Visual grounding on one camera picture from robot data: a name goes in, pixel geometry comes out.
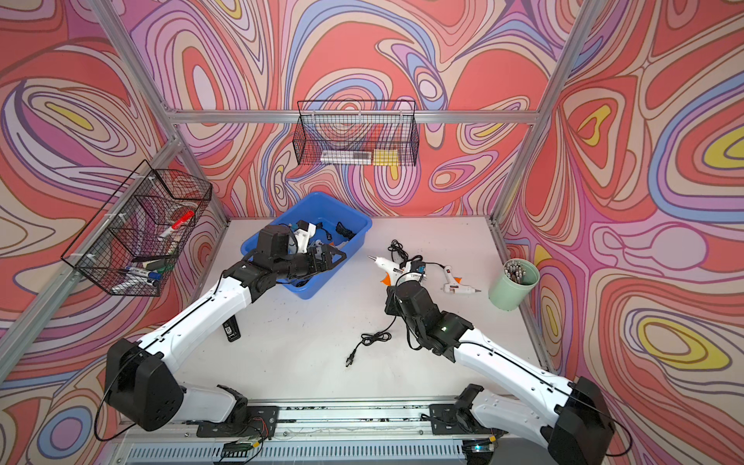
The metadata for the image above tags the aluminium front rail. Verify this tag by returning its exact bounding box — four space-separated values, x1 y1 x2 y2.
100 395 555 464

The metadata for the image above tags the wire basket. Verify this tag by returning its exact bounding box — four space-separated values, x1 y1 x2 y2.
61 161 212 298
293 98 420 167

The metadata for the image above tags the green pen holder cup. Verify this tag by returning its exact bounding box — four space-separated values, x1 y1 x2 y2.
488 259 541 310

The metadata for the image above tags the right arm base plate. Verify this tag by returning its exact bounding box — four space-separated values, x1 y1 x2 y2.
422 404 507 438

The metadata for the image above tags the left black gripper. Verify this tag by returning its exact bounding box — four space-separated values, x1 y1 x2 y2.
270 242 345 281

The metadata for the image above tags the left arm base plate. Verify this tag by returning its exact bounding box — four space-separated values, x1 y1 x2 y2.
197 405 279 439

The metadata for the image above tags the white box in basket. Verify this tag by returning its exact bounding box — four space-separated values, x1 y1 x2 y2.
320 150 372 166

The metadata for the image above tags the red marker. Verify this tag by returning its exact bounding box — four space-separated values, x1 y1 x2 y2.
157 210 195 241

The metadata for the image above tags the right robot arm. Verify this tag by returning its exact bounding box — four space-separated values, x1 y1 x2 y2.
386 281 616 464

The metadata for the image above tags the left wire basket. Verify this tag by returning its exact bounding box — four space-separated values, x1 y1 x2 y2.
61 161 212 298

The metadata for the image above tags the yellow box in basket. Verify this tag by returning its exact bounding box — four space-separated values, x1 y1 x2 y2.
372 148 400 167

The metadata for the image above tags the blue marker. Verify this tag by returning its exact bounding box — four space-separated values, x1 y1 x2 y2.
122 267 162 281

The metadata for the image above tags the blue plastic storage box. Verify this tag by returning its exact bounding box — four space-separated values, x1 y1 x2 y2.
271 192 373 300

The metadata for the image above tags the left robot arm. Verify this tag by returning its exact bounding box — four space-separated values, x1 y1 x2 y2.
103 222 347 431

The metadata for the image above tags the back wire basket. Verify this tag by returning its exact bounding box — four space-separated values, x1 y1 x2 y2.
293 98 420 167

